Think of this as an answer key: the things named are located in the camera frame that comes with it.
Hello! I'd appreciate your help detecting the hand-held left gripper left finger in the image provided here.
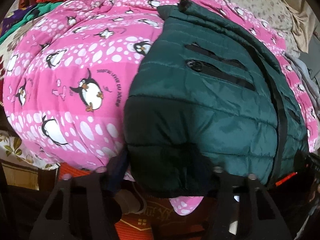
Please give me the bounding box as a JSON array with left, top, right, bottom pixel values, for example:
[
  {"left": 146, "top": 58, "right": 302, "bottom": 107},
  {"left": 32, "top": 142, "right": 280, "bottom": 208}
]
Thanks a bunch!
[{"left": 29, "top": 152, "right": 130, "bottom": 240}]

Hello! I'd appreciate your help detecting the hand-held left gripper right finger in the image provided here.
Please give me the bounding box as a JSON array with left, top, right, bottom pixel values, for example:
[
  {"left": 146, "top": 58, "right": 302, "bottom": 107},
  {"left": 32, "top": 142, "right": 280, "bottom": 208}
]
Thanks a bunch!
[{"left": 204, "top": 166, "right": 292, "bottom": 240}]

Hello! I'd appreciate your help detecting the dark green puffer jacket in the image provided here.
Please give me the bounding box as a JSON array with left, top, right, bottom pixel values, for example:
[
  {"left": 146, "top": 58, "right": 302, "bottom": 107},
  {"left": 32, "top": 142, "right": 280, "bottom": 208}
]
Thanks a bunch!
[{"left": 123, "top": 0, "right": 310, "bottom": 198}]

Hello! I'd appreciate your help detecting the red printed cloth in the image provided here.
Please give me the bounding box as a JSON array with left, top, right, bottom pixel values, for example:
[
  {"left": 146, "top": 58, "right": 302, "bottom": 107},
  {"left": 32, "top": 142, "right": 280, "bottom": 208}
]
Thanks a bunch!
[{"left": 59, "top": 162, "right": 218, "bottom": 240}]

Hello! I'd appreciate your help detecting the white leaf print cloth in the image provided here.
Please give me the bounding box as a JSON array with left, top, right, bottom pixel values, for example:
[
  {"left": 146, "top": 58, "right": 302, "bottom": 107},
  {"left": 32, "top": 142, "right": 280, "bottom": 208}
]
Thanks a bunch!
[{"left": 0, "top": 129, "right": 59, "bottom": 171}]

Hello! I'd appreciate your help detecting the brown wooden box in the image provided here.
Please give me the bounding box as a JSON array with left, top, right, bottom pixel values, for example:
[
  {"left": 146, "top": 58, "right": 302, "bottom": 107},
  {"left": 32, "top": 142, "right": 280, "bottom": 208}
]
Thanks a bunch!
[{"left": 2, "top": 162, "right": 41, "bottom": 189}]

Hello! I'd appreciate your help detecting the grey cloth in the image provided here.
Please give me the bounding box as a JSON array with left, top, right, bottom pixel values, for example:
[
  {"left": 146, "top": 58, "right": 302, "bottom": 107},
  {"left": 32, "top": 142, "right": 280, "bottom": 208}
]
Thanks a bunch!
[{"left": 284, "top": 52, "right": 320, "bottom": 120}]

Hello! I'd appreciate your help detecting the pink penguin print blanket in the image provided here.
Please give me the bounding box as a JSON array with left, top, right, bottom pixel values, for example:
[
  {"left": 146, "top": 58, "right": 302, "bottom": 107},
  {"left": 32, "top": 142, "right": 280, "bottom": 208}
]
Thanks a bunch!
[{"left": 2, "top": 0, "right": 320, "bottom": 217}]

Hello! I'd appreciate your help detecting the beige cloth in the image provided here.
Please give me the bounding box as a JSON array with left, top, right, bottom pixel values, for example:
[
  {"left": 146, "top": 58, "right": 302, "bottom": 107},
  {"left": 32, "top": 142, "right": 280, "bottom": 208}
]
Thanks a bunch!
[{"left": 284, "top": 0, "right": 318, "bottom": 53}]

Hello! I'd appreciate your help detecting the brown floral quilt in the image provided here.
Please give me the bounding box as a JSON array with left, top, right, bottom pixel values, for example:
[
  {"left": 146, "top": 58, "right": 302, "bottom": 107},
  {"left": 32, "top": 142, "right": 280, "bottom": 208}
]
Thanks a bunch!
[{"left": 4, "top": 21, "right": 37, "bottom": 54}]

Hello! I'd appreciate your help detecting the green cloth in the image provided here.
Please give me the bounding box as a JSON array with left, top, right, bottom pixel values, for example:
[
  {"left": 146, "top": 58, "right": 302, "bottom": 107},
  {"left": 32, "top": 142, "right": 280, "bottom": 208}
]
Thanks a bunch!
[{"left": 0, "top": 1, "right": 64, "bottom": 44}]

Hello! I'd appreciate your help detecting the purple cloth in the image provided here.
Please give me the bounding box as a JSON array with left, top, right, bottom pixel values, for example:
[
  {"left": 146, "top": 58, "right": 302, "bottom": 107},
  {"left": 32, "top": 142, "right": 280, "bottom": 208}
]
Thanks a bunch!
[{"left": 2, "top": 5, "right": 37, "bottom": 32}]

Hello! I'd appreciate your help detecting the floral bed sheet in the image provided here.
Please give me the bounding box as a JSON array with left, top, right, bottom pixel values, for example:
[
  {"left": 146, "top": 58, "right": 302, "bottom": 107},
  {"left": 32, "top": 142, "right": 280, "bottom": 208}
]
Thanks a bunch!
[{"left": 195, "top": 0, "right": 302, "bottom": 57}]

